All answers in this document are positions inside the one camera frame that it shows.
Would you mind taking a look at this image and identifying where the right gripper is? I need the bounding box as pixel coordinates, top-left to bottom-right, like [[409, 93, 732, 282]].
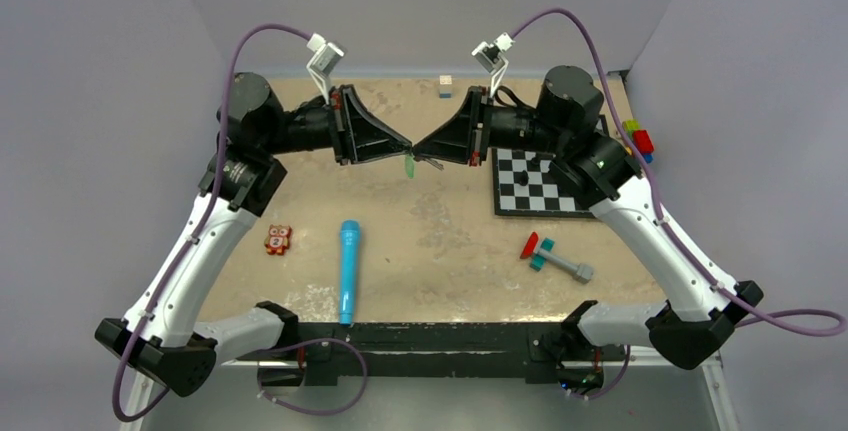
[[413, 86, 564, 167]]

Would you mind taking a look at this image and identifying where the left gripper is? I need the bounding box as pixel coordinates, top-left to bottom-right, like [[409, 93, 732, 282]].
[[262, 85, 413, 167]]

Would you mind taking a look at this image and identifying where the green key tag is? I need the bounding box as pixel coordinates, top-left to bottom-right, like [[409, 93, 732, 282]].
[[404, 155, 415, 179]]

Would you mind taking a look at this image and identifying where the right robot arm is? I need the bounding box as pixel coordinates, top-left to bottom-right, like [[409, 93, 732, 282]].
[[412, 65, 763, 370]]

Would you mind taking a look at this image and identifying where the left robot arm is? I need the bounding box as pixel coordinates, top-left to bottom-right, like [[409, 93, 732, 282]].
[[95, 72, 412, 397]]

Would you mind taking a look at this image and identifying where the white blue small block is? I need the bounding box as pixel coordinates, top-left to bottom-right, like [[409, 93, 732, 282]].
[[438, 75, 453, 99]]

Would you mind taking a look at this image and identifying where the black white chessboard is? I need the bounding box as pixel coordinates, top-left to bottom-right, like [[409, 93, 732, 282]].
[[489, 148, 593, 219]]

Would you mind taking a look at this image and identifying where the red owl block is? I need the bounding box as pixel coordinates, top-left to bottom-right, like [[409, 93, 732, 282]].
[[264, 224, 292, 256]]

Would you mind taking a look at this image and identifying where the colourful toy block train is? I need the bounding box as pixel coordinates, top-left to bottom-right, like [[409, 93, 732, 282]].
[[622, 119, 655, 163]]

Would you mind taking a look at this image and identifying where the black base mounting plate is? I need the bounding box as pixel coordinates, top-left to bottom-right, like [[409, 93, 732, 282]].
[[244, 322, 625, 388]]

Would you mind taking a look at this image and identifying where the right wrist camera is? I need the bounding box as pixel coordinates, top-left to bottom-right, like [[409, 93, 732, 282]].
[[471, 32, 514, 98]]

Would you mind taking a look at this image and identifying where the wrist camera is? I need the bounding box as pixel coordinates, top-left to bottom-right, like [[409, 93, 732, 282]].
[[306, 33, 347, 104], [471, 32, 514, 98]]

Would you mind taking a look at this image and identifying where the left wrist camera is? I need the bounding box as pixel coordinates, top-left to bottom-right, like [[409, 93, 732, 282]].
[[306, 33, 347, 104]]

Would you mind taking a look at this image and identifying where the toy bolt with propeller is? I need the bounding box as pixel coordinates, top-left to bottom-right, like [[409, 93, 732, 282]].
[[520, 232, 594, 284]]

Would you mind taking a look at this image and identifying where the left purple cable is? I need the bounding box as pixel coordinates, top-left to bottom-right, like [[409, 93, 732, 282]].
[[111, 23, 316, 424]]

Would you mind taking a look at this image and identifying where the purple cable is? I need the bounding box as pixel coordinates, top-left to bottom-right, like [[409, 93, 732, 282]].
[[111, 23, 316, 424], [510, 7, 848, 338]]

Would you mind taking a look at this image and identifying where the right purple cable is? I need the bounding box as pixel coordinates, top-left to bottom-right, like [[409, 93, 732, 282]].
[[510, 7, 848, 338]]

